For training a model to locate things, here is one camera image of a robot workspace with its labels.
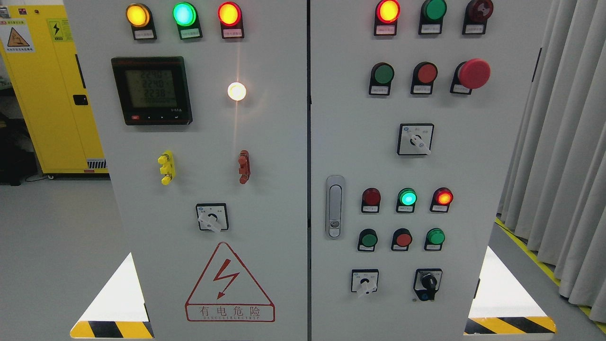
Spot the upper right selector switch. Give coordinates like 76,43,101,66
397,123,435,156

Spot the dark red unlit lamp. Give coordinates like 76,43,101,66
361,188,381,214

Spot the white lit indicator lamp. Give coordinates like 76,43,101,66
227,81,247,102

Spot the yellow indicator lamp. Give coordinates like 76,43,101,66
126,3,157,40

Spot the black key switch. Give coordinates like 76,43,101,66
413,268,442,301

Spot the green unlit lamp right door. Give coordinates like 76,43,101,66
418,0,447,35

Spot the yellow safety cabinet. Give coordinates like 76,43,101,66
1,4,108,175

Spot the grey cabinet door handle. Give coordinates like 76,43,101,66
325,175,346,238

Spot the green indicator lamp top left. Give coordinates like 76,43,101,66
172,1,203,40

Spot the red lit lamp middle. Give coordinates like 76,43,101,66
430,187,453,213

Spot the lower red push button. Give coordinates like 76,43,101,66
391,228,413,251

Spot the left door selector switch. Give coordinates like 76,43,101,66
196,203,230,233

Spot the green start push button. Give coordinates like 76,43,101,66
357,228,377,252

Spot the upper red push button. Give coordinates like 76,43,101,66
410,61,438,95

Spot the upper green push button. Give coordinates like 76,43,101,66
368,62,394,96

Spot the red lit lamp right door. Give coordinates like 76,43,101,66
373,0,401,36

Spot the green lit lamp middle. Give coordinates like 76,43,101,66
395,188,418,214

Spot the yellow terminal connector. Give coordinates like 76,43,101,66
157,150,175,186

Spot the red electric hazard warning sticker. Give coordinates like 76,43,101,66
185,242,276,323

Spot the lower right green push button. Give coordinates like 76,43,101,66
424,227,446,251

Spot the grey curtain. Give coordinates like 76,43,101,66
498,0,606,323

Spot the grey electrical control cabinet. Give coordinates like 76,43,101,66
64,0,554,341

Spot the red emergency stop mushroom button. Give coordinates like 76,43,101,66
450,58,491,95

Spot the red indicator lamp top left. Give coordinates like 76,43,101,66
218,1,244,39

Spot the lower white selector switch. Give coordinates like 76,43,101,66
350,269,379,298

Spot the black digital power meter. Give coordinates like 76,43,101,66
112,56,193,126

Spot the red push button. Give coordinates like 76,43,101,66
391,228,413,251
410,61,438,95

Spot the red terminal connector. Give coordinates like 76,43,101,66
237,150,251,184

